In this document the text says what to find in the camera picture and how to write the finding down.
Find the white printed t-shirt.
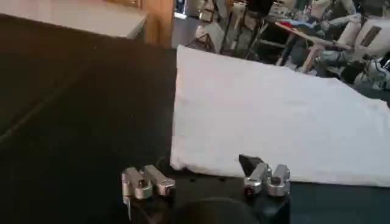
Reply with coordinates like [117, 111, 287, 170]
[169, 44, 390, 187]

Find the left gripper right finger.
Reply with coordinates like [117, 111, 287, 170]
[238, 154, 291, 199]

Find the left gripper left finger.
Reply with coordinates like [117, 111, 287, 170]
[121, 164, 176, 201]

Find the black tablecloth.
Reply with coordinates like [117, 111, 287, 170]
[0, 13, 390, 224]

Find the white desk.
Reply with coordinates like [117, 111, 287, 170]
[273, 19, 353, 74]

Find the white counter table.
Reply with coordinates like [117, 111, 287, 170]
[0, 0, 149, 40]

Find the white humanoid robot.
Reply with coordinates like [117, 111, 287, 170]
[315, 0, 390, 89]

